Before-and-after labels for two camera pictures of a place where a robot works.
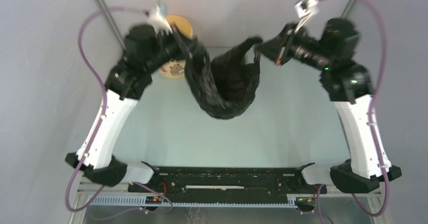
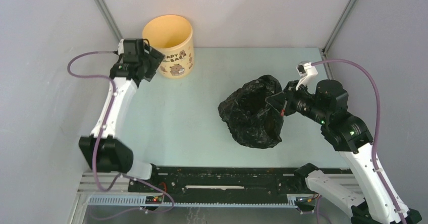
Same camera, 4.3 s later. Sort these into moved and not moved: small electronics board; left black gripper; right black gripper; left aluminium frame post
Moved: right black gripper; left black gripper
Not moved: left aluminium frame post; small electronics board
